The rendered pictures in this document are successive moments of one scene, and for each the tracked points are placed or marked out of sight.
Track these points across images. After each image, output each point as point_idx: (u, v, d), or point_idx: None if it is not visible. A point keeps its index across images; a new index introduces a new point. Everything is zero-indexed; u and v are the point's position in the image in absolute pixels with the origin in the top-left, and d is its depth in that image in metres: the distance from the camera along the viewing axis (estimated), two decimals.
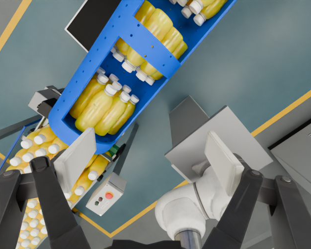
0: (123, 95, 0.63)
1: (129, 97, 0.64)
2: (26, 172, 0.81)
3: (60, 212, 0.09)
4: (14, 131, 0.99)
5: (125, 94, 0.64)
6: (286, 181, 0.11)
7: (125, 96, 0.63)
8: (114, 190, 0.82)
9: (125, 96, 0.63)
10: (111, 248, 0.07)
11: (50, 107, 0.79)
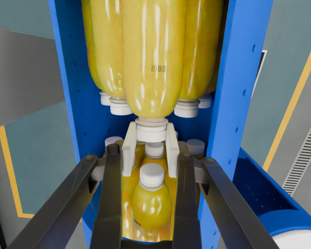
0: (124, 111, 0.26)
1: (113, 113, 0.27)
2: None
3: (113, 196, 0.10)
4: None
5: (125, 113, 0.27)
6: (211, 161, 0.13)
7: (119, 111, 0.26)
8: None
9: (119, 113, 0.26)
10: (111, 248, 0.07)
11: None
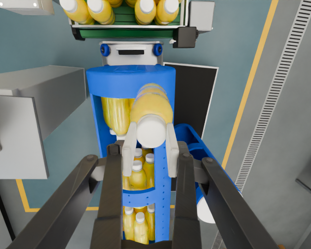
0: (123, 140, 0.61)
1: None
2: None
3: (113, 196, 0.10)
4: None
5: (123, 140, 0.62)
6: (210, 161, 0.13)
7: None
8: (16, 4, 0.44)
9: None
10: (111, 248, 0.07)
11: (183, 45, 0.62)
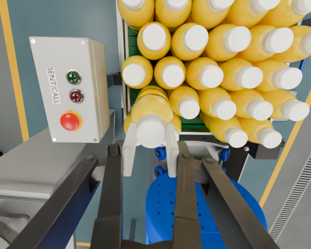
0: None
1: None
2: (283, 34, 0.28)
3: (113, 196, 0.10)
4: None
5: None
6: (210, 161, 0.13)
7: None
8: (72, 139, 0.35)
9: None
10: (111, 248, 0.07)
11: (262, 157, 0.48)
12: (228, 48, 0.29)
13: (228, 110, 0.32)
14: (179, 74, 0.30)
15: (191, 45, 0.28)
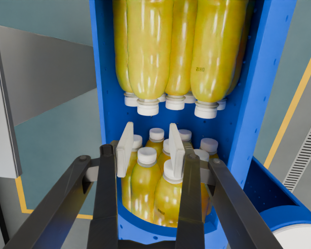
0: (151, 112, 0.29)
1: (140, 113, 0.30)
2: None
3: (108, 197, 0.10)
4: None
5: (151, 114, 0.30)
6: (217, 162, 0.13)
7: (146, 112, 0.29)
8: None
9: (146, 113, 0.29)
10: (111, 248, 0.07)
11: None
12: None
13: None
14: None
15: None
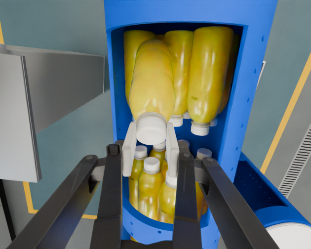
0: (156, 123, 0.20)
1: (140, 132, 0.20)
2: None
3: (113, 196, 0.10)
4: None
5: (156, 132, 0.20)
6: (210, 161, 0.13)
7: (150, 123, 0.20)
8: None
9: (150, 124, 0.19)
10: (111, 248, 0.07)
11: None
12: None
13: None
14: None
15: None
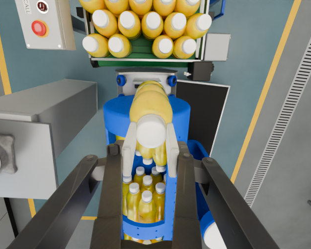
0: (156, 119, 0.21)
1: (140, 129, 0.20)
2: None
3: (113, 196, 0.10)
4: None
5: (156, 128, 0.20)
6: (210, 161, 0.13)
7: (150, 119, 0.20)
8: (42, 46, 0.47)
9: (150, 119, 0.20)
10: (111, 248, 0.07)
11: (198, 79, 0.62)
12: None
13: (154, 20, 0.46)
14: None
15: None
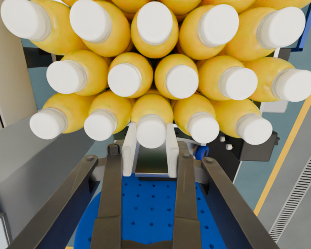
0: (156, 119, 0.21)
1: (140, 128, 0.20)
2: None
3: (113, 196, 0.10)
4: None
5: (156, 128, 0.20)
6: (210, 161, 0.13)
7: (150, 119, 0.21)
8: None
9: (150, 119, 0.20)
10: (111, 248, 0.07)
11: (249, 158, 0.36)
12: None
13: (186, 82, 0.20)
14: (97, 16, 0.18)
15: None
